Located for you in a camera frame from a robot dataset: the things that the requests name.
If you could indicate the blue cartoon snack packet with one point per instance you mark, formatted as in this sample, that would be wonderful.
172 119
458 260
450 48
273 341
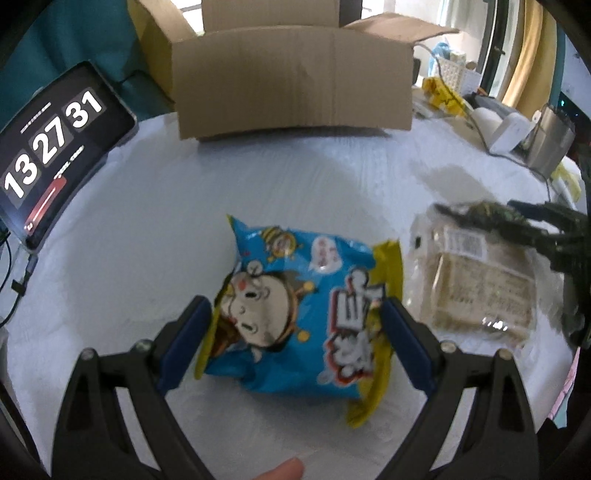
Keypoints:
300 300

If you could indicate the steel tumbler black lid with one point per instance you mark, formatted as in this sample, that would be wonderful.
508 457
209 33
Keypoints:
549 138

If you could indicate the clear biscuit packet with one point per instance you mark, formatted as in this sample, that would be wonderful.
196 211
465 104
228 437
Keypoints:
480 286

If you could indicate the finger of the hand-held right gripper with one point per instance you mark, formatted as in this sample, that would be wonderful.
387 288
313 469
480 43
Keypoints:
549 210
498 221

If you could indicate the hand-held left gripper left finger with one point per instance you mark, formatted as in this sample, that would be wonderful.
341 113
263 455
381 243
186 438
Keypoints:
180 350

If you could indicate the brown cardboard box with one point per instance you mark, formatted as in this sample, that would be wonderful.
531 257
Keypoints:
295 78

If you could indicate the tablet with clock display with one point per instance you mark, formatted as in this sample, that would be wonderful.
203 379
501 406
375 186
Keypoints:
55 147

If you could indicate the yellow curtain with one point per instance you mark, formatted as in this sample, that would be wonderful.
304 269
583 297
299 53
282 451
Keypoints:
531 55

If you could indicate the yellow plastic bag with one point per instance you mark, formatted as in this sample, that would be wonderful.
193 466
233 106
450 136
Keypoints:
443 94

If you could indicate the white box device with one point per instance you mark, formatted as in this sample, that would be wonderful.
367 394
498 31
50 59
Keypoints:
508 129

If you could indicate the teal curtain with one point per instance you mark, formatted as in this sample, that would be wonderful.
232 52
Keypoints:
106 37

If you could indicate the yellow green tissue pack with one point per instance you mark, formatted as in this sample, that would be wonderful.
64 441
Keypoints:
568 180

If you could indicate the white plastic basket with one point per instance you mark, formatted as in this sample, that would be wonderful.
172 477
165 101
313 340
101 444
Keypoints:
455 69

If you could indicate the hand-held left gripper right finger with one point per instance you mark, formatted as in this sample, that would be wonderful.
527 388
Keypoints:
411 341

